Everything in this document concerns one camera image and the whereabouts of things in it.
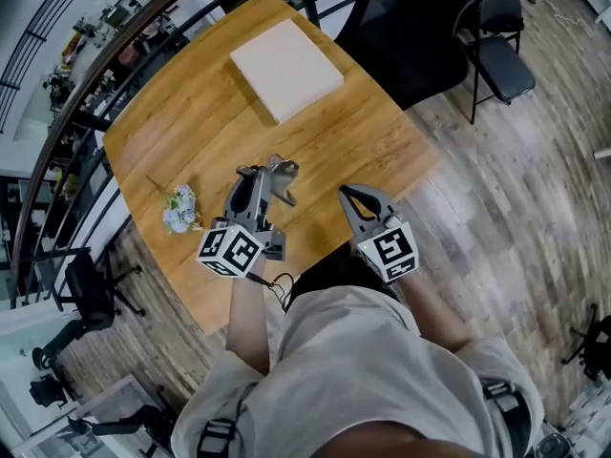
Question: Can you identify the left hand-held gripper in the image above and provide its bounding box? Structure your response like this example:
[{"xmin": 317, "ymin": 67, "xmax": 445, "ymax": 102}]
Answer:
[{"xmin": 197, "ymin": 164, "xmax": 288, "ymax": 280}]

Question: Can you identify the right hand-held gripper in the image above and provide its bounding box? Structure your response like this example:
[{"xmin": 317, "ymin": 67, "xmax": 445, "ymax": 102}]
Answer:
[{"xmin": 337, "ymin": 183, "xmax": 421, "ymax": 286}]

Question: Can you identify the person's left forearm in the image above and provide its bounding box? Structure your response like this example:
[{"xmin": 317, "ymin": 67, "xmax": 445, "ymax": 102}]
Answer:
[{"xmin": 224, "ymin": 272, "xmax": 271, "ymax": 377}]

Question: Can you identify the person's right forearm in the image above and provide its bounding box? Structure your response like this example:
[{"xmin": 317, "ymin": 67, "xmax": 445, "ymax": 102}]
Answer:
[{"xmin": 399, "ymin": 268, "xmax": 479, "ymax": 353}]

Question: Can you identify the small pale flower bouquet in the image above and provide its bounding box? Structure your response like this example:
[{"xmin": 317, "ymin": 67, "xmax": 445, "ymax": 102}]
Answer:
[{"xmin": 144, "ymin": 174, "xmax": 202, "ymax": 236}]

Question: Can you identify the flat white box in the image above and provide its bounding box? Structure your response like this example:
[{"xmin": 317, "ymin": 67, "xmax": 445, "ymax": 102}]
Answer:
[{"xmin": 229, "ymin": 17, "xmax": 346, "ymax": 126}]

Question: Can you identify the person's beige shirt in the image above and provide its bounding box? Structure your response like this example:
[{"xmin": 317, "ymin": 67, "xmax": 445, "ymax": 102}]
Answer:
[{"xmin": 170, "ymin": 283, "xmax": 546, "ymax": 458}]

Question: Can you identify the black mesh office chair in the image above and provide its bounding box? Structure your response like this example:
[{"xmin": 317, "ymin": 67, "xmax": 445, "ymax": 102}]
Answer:
[{"xmin": 333, "ymin": 0, "xmax": 473, "ymax": 112}]

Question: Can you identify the black swivel office chair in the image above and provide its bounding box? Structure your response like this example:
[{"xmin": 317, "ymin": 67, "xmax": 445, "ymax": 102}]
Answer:
[{"xmin": 32, "ymin": 245, "xmax": 145, "ymax": 366}]

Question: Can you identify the black folding chair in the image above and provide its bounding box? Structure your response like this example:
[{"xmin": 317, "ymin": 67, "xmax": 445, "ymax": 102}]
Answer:
[{"xmin": 461, "ymin": 0, "xmax": 537, "ymax": 126}]

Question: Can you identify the black railing with wooden handrail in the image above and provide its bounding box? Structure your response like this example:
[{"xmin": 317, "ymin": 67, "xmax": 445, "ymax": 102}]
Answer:
[{"xmin": 0, "ymin": 0, "xmax": 231, "ymax": 310}]

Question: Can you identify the black office chair with armrests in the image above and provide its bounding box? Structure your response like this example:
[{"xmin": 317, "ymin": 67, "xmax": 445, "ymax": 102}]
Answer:
[{"xmin": 66, "ymin": 402, "xmax": 179, "ymax": 458}]

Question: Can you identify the black chair wheel base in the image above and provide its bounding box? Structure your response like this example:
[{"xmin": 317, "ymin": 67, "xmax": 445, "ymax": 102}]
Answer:
[{"xmin": 560, "ymin": 302, "xmax": 611, "ymax": 384}]

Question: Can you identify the thin black cable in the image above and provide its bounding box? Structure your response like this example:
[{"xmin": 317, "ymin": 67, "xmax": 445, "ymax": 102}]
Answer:
[{"xmin": 246, "ymin": 259, "xmax": 298, "ymax": 312}]

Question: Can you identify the black harness strap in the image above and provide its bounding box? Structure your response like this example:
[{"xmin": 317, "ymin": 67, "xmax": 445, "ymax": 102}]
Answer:
[
  {"xmin": 480, "ymin": 378, "xmax": 532, "ymax": 448},
  {"xmin": 196, "ymin": 416, "xmax": 239, "ymax": 458}
]

